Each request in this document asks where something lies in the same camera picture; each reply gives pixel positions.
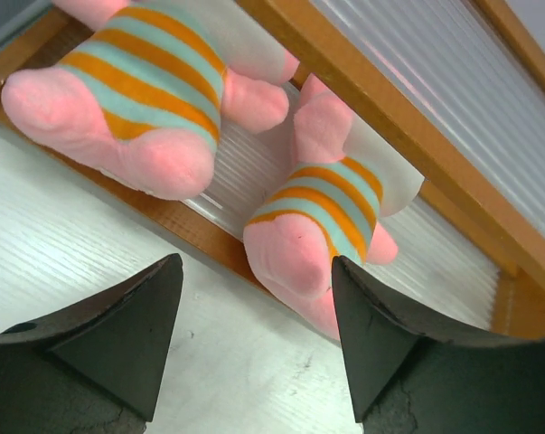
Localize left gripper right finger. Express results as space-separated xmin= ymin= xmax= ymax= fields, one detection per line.
xmin=332 ymin=256 xmax=545 ymax=433

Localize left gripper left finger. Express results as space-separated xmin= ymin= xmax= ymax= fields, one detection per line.
xmin=0 ymin=254 xmax=183 ymax=433

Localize pink plush face-down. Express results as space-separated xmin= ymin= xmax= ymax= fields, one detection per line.
xmin=243 ymin=75 xmax=424 ymax=340

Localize pink plush orange stripes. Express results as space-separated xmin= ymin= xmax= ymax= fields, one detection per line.
xmin=1 ymin=1 xmax=298 ymax=200

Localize wooden three-tier shelf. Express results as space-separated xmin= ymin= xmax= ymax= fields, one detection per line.
xmin=0 ymin=1 xmax=545 ymax=337

